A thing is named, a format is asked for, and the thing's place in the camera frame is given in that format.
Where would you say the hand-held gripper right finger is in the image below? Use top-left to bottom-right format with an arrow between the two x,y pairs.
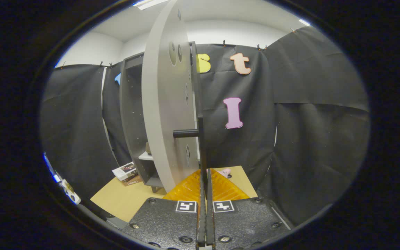
206,168 -> 292,250

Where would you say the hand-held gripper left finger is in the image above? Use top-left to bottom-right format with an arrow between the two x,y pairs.
122,169 -> 207,250

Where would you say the dark grey shoe cabinet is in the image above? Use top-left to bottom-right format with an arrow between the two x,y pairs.
119,42 -> 201,193

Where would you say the brown cover book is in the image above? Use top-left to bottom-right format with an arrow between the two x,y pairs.
122,175 -> 143,186

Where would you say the white cover book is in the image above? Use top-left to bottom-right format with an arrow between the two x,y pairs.
112,162 -> 138,181

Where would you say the cluttered white tray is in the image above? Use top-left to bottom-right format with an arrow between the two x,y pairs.
60,178 -> 82,205

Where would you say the black backdrop cloth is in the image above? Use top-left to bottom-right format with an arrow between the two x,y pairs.
40,26 -> 370,226

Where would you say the blue lit screen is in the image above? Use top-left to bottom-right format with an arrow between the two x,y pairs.
43,154 -> 61,183

